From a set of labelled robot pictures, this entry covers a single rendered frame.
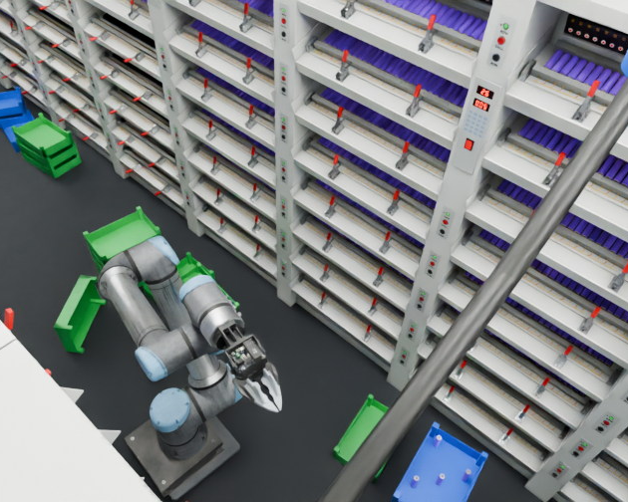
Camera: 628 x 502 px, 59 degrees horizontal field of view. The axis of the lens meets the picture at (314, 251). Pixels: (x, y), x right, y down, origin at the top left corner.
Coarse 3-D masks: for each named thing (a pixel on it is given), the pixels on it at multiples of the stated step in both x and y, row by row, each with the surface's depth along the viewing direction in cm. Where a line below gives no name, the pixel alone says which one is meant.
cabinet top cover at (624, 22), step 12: (540, 0) 118; (552, 0) 117; (564, 0) 115; (576, 0) 114; (588, 0) 112; (600, 0) 112; (612, 0) 112; (624, 0) 113; (576, 12) 115; (588, 12) 113; (600, 12) 112; (612, 12) 110; (624, 12) 109; (612, 24) 112; (624, 24) 110
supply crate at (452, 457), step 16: (432, 432) 193; (432, 448) 193; (448, 448) 193; (464, 448) 191; (416, 464) 189; (432, 464) 189; (448, 464) 189; (464, 464) 190; (480, 464) 188; (432, 480) 186; (448, 480) 186; (400, 496) 176; (416, 496) 182; (432, 496) 182; (448, 496) 182; (464, 496) 182
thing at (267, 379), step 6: (264, 372) 117; (264, 378) 117; (270, 378) 114; (264, 384) 116; (270, 384) 116; (276, 384) 116; (270, 390) 115; (276, 390) 114; (270, 396) 116; (276, 396) 114; (276, 402) 114
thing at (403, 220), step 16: (304, 144) 208; (304, 160) 208; (320, 160) 207; (320, 176) 205; (352, 176) 201; (352, 192) 198; (368, 192) 197; (384, 192) 195; (368, 208) 198; (384, 208) 192; (400, 208) 191; (400, 224) 189; (416, 224) 187
